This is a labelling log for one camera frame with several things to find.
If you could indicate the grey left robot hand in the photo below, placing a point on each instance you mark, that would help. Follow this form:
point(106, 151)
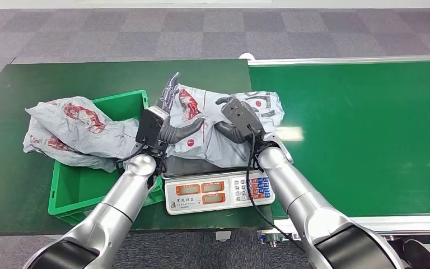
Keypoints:
point(179, 131)

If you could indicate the green conveyor belt machine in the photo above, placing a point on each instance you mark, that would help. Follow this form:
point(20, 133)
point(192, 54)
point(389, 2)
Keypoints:
point(348, 130)

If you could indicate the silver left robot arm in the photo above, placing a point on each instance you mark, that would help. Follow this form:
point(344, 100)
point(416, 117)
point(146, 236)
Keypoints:
point(122, 204)

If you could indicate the white round conveyor end cap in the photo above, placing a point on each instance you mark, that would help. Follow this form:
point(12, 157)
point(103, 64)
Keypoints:
point(247, 56)

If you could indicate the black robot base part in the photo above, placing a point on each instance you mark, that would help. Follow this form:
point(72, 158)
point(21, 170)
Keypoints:
point(417, 254)

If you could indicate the white electronic scale, steel tray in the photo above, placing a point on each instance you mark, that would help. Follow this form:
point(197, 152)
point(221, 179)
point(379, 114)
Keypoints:
point(207, 193)

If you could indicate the grey mailer bag, red print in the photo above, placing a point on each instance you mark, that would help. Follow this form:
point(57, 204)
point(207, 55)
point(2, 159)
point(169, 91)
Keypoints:
point(74, 126)
point(48, 146)

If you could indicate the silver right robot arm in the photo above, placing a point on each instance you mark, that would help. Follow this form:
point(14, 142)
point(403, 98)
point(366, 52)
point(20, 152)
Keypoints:
point(304, 200)

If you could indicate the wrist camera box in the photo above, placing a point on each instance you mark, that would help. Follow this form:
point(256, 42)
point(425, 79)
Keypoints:
point(150, 126)
point(242, 117)

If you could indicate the green plastic crate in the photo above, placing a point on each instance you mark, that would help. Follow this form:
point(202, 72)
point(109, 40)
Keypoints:
point(77, 189)

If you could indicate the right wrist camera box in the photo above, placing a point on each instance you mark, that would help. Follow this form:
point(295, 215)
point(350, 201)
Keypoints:
point(242, 117)

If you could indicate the large grey mailer bag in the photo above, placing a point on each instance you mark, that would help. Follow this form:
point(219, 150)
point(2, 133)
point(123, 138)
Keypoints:
point(218, 144)

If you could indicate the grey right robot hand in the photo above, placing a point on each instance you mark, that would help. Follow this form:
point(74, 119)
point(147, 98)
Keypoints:
point(230, 132)

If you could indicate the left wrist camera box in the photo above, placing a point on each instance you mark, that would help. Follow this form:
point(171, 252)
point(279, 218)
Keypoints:
point(150, 126)

